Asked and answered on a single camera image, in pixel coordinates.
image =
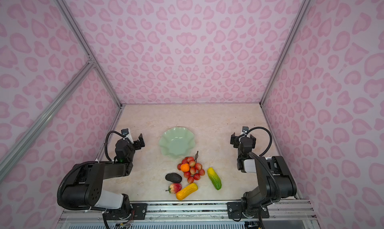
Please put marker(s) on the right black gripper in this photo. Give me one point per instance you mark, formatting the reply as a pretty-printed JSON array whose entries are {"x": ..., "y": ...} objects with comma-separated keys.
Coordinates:
[{"x": 235, "y": 140}]

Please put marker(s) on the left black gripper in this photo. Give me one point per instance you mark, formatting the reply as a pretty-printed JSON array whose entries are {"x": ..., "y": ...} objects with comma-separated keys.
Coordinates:
[{"x": 137, "y": 146}]

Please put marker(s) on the dark fake avocado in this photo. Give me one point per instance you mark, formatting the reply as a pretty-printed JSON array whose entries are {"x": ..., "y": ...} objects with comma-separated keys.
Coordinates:
[{"x": 174, "y": 178}]

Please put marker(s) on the yellow green fake mango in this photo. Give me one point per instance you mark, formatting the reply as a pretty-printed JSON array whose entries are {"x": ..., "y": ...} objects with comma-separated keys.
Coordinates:
[{"x": 215, "y": 179}]

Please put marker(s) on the small orange fake fruit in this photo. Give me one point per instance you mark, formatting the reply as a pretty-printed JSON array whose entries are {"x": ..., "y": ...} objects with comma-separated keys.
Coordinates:
[{"x": 185, "y": 168}]

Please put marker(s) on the red green fake apple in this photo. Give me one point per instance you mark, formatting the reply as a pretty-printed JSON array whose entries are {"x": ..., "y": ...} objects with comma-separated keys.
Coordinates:
[{"x": 174, "y": 188}]

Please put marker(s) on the red fake grape bunch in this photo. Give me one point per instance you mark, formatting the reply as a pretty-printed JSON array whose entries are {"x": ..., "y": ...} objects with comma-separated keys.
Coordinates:
[{"x": 196, "y": 168}]

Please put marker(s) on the yellow orange fake mango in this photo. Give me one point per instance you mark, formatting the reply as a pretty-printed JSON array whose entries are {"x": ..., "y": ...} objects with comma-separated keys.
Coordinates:
[{"x": 184, "y": 193}]

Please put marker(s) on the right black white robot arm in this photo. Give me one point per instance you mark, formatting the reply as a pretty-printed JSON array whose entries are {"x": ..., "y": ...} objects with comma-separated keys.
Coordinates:
[{"x": 275, "y": 181}]

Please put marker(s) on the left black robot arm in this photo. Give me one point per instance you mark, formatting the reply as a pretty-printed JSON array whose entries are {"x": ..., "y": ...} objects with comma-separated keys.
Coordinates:
[{"x": 81, "y": 189}]

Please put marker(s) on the light green scalloped fruit bowl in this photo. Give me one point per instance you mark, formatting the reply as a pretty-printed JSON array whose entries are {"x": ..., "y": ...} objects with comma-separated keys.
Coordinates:
[{"x": 177, "y": 143}]

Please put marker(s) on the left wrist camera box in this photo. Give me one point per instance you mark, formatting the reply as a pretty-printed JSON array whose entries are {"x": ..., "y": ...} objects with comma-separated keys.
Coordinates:
[{"x": 127, "y": 135}]

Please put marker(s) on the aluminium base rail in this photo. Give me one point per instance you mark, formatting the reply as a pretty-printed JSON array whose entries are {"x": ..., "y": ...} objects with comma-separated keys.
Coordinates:
[{"x": 286, "y": 214}]

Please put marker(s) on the left diagonal aluminium frame bar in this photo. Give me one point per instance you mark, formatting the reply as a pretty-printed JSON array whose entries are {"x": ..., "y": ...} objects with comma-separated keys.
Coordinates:
[{"x": 19, "y": 149}]

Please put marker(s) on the left corner aluminium post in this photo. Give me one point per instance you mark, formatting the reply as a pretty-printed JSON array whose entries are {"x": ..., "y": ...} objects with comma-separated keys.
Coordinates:
[{"x": 79, "y": 35}]

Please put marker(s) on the corner aluminium post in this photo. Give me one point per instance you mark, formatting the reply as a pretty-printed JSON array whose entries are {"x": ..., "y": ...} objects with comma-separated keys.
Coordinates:
[
  {"x": 79, "y": 35},
  {"x": 297, "y": 23}
]

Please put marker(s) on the right corner aluminium post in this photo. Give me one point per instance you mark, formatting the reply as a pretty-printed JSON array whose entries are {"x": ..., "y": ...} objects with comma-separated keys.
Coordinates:
[{"x": 297, "y": 23}]

